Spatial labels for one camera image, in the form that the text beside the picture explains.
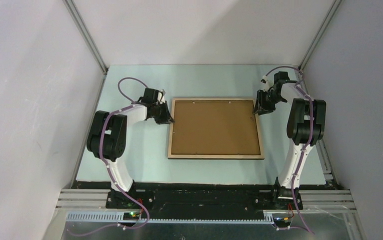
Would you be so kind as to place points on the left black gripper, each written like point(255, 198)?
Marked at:
point(167, 118)

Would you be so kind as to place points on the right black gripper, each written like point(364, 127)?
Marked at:
point(261, 107)

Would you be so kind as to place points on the wooden picture frame with glass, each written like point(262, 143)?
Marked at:
point(215, 157)

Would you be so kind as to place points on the brown cardboard backing board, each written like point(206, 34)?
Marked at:
point(215, 127)

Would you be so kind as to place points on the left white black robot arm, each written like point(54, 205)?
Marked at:
point(107, 137)

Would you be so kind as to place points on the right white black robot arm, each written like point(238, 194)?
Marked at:
point(305, 127)

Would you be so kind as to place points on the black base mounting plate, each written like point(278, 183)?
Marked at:
point(200, 204)

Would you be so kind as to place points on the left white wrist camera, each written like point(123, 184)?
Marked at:
point(161, 97)

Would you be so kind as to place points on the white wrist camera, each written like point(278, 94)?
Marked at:
point(161, 97)
point(266, 84)

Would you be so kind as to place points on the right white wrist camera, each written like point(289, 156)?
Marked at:
point(266, 84)

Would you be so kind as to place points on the grey slotted cable duct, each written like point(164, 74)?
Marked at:
point(127, 217)

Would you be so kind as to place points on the right aluminium corner post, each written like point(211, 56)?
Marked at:
point(320, 33)

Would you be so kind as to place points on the aluminium corner post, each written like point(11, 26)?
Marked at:
point(320, 33)
point(85, 33)

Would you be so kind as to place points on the aluminium front rail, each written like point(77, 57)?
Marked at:
point(313, 201)

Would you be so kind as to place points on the left aluminium corner post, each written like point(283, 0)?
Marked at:
point(85, 33)

